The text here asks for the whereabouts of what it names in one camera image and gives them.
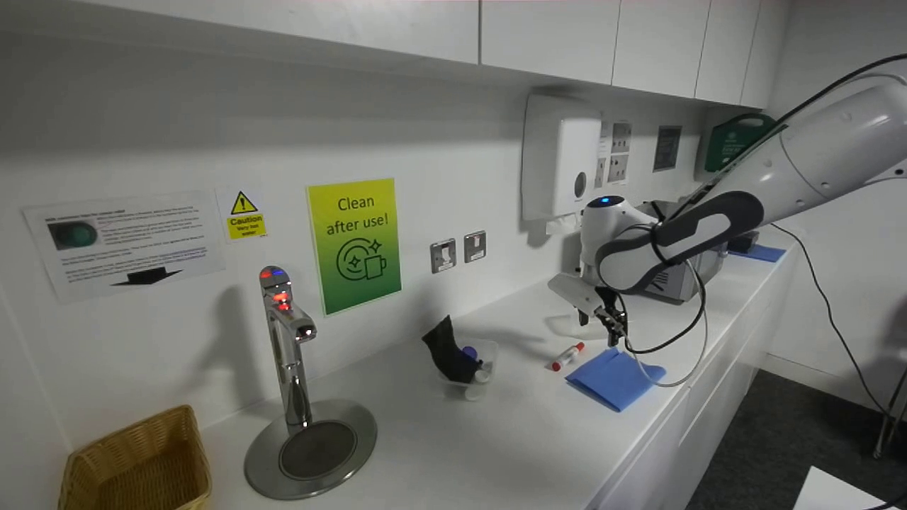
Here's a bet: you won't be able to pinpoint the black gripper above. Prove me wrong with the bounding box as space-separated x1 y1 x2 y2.
588 286 631 347

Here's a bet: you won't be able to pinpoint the folded blue cloth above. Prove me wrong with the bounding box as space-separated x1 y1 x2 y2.
564 346 668 413

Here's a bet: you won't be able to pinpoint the white lower counter cabinets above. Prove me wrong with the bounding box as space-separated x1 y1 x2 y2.
588 257 799 510

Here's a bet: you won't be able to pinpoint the blue cloth by appliance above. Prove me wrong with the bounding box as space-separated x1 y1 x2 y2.
734 240 787 265

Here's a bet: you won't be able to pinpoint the black folded pouch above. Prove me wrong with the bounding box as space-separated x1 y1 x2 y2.
420 313 488 386

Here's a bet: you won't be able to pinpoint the white paper towel dispenser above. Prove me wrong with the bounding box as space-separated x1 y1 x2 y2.
517 90 602 230

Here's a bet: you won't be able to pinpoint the green first aid box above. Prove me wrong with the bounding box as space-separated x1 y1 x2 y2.
702 109 778 177

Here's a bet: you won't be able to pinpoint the green clean after use poster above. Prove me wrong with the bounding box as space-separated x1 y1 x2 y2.
306 176 404 318

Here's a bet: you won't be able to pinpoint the chrome water tap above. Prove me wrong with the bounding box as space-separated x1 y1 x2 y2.
258 264 319 439

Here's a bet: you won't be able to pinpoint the yellow warning sign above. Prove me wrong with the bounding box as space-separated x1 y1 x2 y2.
223 190 268 240

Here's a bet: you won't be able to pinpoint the white instruction sheet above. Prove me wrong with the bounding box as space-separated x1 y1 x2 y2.
20 196 227 303

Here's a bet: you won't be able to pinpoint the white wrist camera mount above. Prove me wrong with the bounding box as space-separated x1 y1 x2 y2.
547 271 605 319

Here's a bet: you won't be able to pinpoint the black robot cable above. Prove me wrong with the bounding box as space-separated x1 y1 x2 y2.
619 230 712 390

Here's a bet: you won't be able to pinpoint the small white wall notice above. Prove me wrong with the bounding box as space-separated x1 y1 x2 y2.
605 118 635 155
602 152 631 186

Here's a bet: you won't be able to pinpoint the silver wall switch plate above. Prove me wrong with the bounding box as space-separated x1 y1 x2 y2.
461 230 490 265
427 237 459 277

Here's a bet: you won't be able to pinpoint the black wall notice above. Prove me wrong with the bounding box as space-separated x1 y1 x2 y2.
651 122 683 173

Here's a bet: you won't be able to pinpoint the white upper wall cabinets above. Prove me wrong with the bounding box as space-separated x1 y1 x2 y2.
81 0 792 109

